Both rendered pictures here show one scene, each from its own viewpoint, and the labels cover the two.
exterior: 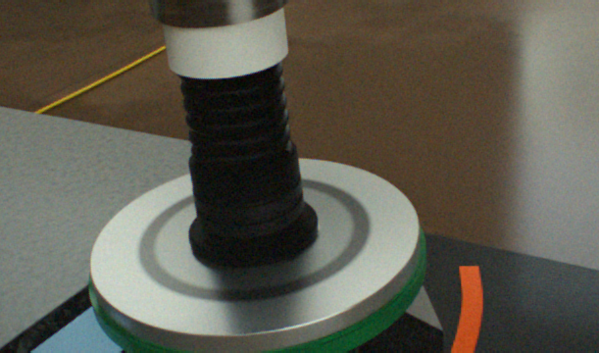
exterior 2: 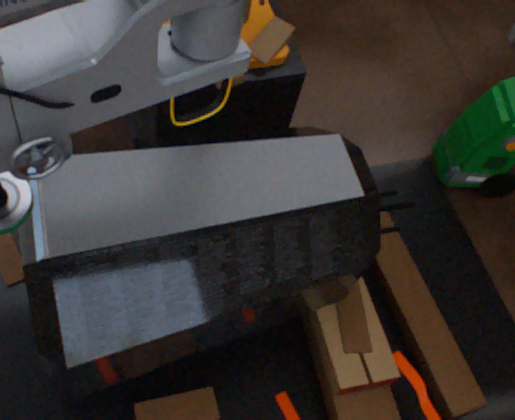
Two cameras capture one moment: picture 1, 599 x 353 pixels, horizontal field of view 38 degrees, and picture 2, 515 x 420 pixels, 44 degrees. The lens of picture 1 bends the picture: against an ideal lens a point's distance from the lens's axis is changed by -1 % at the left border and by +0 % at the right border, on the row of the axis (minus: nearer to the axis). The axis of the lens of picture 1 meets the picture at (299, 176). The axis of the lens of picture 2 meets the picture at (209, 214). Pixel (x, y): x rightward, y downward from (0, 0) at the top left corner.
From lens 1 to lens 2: 2.00 m
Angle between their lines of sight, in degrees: 81
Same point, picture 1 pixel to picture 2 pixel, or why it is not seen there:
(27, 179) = (106, 210)
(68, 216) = (75, 205)
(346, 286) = not seen: outside the picture
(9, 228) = (84, 193)
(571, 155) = not seen: outside the picture
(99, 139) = (110, 236)
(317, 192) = not seen: outside the picture
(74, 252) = (57, 197)
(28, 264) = (63, 188)
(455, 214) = not seen: outside the picture
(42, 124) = (141, 233)
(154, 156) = (82, 238)
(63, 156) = (110, 224)
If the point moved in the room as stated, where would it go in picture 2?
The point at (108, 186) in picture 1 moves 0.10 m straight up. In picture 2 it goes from (79, 220) to (76, 202)
